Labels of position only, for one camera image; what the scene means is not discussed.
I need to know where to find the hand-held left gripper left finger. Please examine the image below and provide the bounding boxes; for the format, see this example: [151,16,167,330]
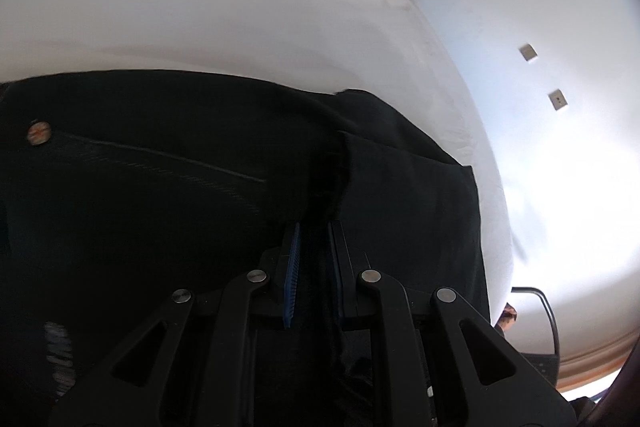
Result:
[50,222,302,427]

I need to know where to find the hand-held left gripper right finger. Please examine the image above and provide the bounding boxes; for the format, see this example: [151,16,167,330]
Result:
[327,221,578,427]

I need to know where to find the black pants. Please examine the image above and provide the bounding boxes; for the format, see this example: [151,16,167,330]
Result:
[0,69,493,427]

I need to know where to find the brown plastic bag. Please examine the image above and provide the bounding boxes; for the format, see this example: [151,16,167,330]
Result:
[500,302,519,333]

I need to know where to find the bed with white sheet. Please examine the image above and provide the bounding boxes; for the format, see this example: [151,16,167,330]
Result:
[0,0,516,323]

